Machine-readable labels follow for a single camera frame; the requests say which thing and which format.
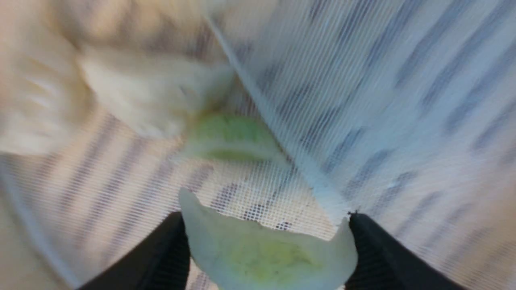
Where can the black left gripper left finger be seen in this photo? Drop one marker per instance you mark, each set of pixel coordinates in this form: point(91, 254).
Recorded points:
point(160, 262)

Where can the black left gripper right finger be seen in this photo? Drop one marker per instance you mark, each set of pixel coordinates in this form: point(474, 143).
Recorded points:
point(385, 264)

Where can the white steamer liner cloth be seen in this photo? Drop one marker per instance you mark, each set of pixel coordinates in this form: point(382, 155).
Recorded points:
point(403, 110)

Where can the white dumpling in steamer middle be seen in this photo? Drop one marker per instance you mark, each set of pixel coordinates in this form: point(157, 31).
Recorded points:
point(156, 95)

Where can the white dumpling in steamer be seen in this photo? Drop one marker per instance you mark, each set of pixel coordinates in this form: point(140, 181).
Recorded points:
point(44, 99)
point(156, 95)

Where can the white dumpling in steamer left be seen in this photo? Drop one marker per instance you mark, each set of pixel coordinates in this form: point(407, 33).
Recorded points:
point(44, 99)

